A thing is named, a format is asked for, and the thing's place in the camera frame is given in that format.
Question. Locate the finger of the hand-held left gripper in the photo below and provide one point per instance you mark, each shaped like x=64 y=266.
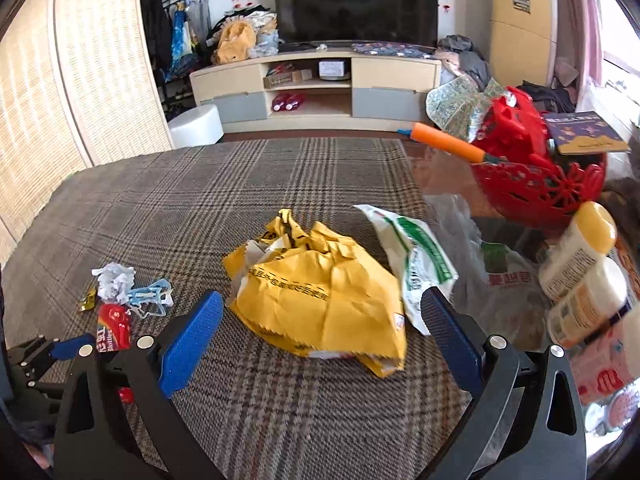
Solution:
x=42 y=402
x=67 y=349

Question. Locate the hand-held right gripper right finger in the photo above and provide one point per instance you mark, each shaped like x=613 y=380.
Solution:
x=452 y=342

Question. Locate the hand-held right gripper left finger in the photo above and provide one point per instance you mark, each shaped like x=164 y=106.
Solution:
x=192 y=345

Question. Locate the red snack packet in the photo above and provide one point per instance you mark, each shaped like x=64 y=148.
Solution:
x=112 y=327

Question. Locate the small gold wrapper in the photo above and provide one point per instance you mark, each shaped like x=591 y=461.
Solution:
x=89 y=302

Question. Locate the light blue plastic piece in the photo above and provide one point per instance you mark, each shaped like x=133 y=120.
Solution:
x=150 y=295

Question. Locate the clear plastic bag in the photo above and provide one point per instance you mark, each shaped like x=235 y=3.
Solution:
x=500 y=285

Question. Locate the white paper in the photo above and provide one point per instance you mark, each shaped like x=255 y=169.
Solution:
x=115 y=282

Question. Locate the green and white plastic bag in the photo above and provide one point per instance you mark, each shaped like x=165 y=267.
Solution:
x=415 y=260

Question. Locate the yellow envelope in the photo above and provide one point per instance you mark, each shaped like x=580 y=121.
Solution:
x=320 y=305

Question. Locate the yellow cap white bottle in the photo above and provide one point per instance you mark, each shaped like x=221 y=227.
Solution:
x=575 y=250

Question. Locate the pink label white bottle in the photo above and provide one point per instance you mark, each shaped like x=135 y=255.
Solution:
x=605 y=365

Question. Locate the grey plaid tablecloth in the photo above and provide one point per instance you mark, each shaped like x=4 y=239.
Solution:
x=225 y=185

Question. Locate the red plastic basket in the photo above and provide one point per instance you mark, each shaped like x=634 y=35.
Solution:
x=530 y=195

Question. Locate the pink hairbrush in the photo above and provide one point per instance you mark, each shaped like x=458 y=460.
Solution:
x=622 y=407

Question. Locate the white round stool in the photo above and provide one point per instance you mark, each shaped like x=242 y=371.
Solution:
x=196 y=125

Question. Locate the floral wrapping paper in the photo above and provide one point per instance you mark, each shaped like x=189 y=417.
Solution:
x=460 y=105

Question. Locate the purple book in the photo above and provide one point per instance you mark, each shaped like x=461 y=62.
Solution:
x=585 y=132

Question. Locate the beige and grey TV cabinet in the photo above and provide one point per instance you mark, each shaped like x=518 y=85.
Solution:
x=230 y=80

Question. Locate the cardboard box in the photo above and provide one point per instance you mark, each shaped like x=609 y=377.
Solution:
x=285 y=77

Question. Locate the pile of grey clothes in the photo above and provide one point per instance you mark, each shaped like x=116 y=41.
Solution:
x=462 y=57

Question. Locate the woven folding screen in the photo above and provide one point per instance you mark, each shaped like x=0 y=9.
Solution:
x=100 y=60

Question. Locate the blue patterned cloth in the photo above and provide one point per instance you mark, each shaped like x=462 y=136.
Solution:
x=395 y=51

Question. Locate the yellow plush toy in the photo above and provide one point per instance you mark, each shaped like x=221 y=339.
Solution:
x=236 y=42

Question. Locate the light blue plastic bag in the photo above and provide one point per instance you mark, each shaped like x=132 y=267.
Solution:
x=262 y=45

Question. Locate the cream standing air conditioner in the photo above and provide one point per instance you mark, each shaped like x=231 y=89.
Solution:
x=520 y=30

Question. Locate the black coat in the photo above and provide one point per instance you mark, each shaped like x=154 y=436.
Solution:
x=155 y=15

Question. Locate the pink curtain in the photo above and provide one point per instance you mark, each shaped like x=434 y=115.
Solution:
x=580 y=20

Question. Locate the window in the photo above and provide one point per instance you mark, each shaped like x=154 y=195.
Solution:
x=620 y=35

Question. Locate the black television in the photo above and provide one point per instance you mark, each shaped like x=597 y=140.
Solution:
x=355 y=5

